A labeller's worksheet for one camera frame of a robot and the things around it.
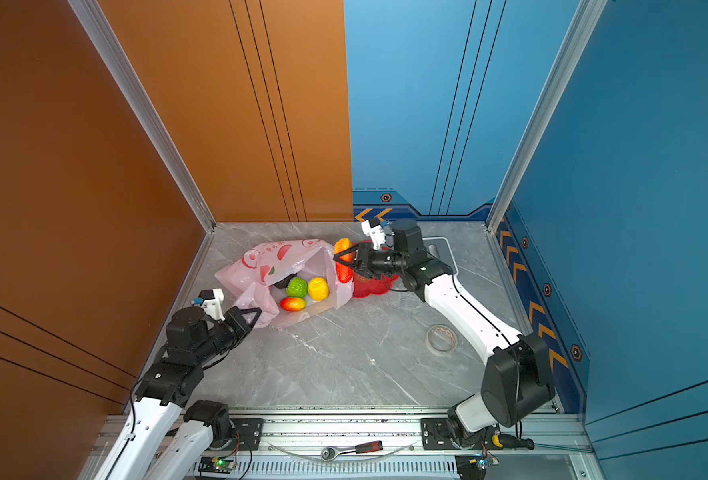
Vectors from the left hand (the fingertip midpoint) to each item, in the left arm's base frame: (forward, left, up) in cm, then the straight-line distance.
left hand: (263, 307), depth 75 cm
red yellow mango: (+10, -3, -16) cm, 19 cm away
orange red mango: (+4, -21, +10) cm, 23 cm away
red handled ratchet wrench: (-28, -19, -18) cm, 38 cm away
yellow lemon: (+14, -11, -13) cm, 22 cm away
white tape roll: (+1, -49, -19) cm, 53 cm away
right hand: (+8, -19, +9) cm, 22 cm away
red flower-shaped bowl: (+17, -25, -17) cm, 35 cm away
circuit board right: (-31, -51, -20) cm, 63 cm away
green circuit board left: (-31, +9, -21) cm, 38 cm away
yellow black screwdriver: (-26, -60, -16) cm, 68 cm away
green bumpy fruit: (+15, -4, -14) cm, 20 cm away
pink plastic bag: (+12, +5, -5) cm, 14 cm away
